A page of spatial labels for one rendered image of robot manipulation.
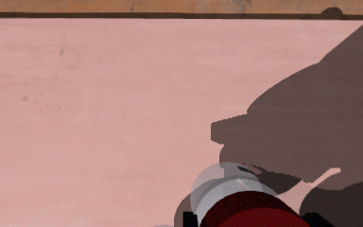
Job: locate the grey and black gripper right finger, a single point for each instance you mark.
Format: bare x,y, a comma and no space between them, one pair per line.
316,220

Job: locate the clear bottle with red cap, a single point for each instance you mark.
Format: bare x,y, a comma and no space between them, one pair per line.
228,194

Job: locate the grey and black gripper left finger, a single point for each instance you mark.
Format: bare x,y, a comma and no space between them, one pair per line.
189,220

